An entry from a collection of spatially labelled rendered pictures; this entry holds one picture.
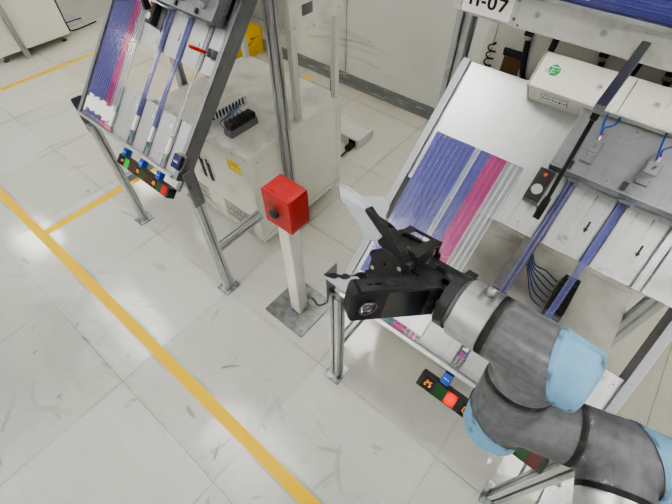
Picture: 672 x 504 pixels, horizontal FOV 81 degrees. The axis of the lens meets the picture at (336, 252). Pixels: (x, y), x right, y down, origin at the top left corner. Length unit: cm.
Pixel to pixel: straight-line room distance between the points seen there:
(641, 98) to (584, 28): 18
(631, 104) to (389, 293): 74
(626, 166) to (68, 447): 203
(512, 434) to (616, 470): 10
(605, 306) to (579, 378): 105
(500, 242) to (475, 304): 105
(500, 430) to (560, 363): 12
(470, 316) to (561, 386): 10
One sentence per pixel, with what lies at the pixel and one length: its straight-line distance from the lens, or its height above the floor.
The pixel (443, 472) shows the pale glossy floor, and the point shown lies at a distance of 175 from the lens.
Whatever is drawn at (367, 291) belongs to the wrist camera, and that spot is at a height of 132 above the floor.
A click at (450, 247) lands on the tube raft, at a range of 105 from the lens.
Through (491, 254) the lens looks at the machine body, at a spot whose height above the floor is 62.
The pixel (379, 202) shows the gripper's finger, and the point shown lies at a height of 131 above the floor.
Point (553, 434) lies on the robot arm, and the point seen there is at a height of 122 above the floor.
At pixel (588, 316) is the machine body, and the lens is 144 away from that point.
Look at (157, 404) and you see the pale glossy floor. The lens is 191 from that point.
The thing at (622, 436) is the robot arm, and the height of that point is 123.
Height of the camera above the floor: 168
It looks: 52 degrees down
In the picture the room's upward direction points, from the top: straight up
